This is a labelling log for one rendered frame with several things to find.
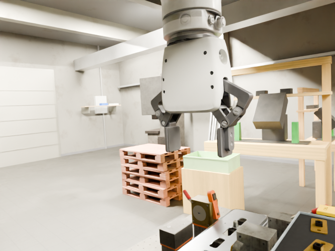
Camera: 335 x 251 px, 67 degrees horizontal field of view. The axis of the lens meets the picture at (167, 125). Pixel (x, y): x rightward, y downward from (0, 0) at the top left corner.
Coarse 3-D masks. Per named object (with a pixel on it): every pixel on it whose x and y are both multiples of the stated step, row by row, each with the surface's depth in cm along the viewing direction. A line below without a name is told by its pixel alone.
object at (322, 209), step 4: (320, 208) 80; (324, 208) 80; (328, 208) 80; (332, 208) 80; (320, 212) 78; (324, 212) 78; (328, 212) 77; (332, 212) 77; (328, 216) 79; (332, 216) 76
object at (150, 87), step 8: (144, 80) 726; (152, 80) 711; (160, 80) 698; (144, 88) 728; (152, 88) 714; (160, 88) 700; (144, 96) 731; (152, 96) 716; (144, 104) 733; (144, 112) 736; (152, 112) 721; (160, 128) 746; (152, 136) 764; (160, 136) 749; (184, 144) 775
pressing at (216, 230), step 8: (224, 216) 115; (232, 216) 114; (240, 216) 114; (248, 216) 113; (256, 216) 113; (264, 216) 112; (216, 224) 107; (224, 224) 107; (232, 224) 107; (256, 224) 106; (264, 224) 105; (208, 232) 101; (216, 232) 101; (224, 232) 101; (192, 240) 96; (200, 240) 95; (208, 240) 95; (224, 240) 95; (232, 240) 94; (184, 248) 91; (192, 248) 90; (200, 248) 90; (208, 248) 90; (216, 248) 90; (224, 248) 89
